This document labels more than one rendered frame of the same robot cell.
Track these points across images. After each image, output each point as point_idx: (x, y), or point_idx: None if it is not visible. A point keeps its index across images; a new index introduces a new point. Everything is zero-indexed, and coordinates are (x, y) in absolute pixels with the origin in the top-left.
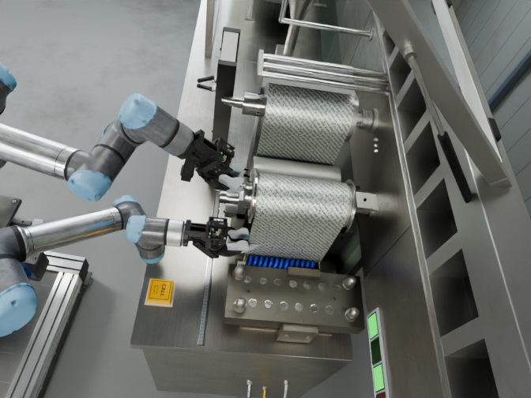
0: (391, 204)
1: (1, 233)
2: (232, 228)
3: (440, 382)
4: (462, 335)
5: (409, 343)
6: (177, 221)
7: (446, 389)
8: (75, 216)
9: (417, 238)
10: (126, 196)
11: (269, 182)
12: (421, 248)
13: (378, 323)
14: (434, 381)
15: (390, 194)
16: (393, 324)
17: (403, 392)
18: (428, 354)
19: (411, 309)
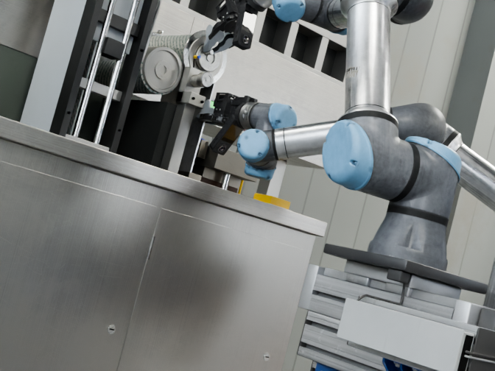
0: (163, 28)
1: (401, 105)
2: (204, 114)
3: (267, 51)
4: (259, 20)
5: (241, 68)
6: (252, 102)
7: (269, 50)
8: (323, 122)
9: (203, 19)
10: (250, 129)
11: None
12: (210, 19)
13: (213, 99)
14: (264, 57)
15: (156, 23)
16: (222, 81)
17: (254, 93)
18: (254, 52)
19: (229, 54)
